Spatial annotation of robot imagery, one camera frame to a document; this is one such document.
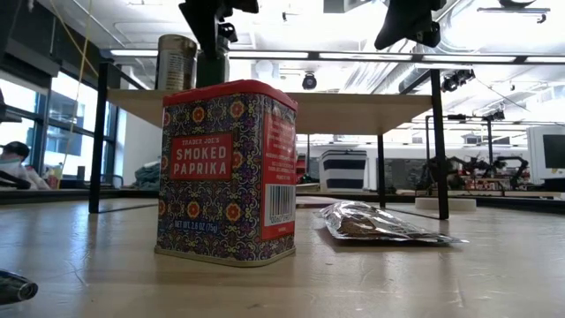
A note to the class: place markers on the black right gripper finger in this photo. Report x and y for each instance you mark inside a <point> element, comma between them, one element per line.
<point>432,35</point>
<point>404,22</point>

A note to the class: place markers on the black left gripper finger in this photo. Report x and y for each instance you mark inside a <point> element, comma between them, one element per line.
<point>227,37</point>
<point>205,26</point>

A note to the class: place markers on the tan-lidded cylindrical spice can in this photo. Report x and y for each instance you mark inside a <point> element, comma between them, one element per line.
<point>176,66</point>

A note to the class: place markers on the red smoked paprika tin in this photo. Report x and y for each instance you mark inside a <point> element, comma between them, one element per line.
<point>212,185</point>

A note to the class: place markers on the clear bag of orange spice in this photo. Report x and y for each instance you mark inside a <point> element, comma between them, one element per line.
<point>375,223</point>

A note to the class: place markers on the wooden shelf with black legs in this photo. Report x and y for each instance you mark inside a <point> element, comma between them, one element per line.
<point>344,112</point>

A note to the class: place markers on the background black robot arms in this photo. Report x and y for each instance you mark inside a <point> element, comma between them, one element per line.
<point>507,170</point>

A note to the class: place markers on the pile of blue-grey cloth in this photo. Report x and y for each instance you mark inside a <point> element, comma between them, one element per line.
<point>148,176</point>

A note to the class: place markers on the white and navy striped bin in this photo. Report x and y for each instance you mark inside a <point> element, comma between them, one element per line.
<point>342,176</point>

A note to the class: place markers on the white framed dark monitor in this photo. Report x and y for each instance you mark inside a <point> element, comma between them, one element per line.
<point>552,152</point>

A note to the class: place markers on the person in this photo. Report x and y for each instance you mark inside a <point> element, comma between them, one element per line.
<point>15,170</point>

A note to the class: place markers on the black pen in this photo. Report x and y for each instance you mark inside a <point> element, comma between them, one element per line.
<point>17,289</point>

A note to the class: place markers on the black camera cluster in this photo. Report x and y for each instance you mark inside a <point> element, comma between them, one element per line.
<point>457,79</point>

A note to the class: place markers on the black overhead frame bar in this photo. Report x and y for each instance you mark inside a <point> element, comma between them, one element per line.
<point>353,55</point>

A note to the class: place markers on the black overhead camera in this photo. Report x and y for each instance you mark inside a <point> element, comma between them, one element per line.
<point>309,81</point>

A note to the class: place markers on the black metal stand frame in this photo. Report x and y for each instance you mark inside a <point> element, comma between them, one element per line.
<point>489,141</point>

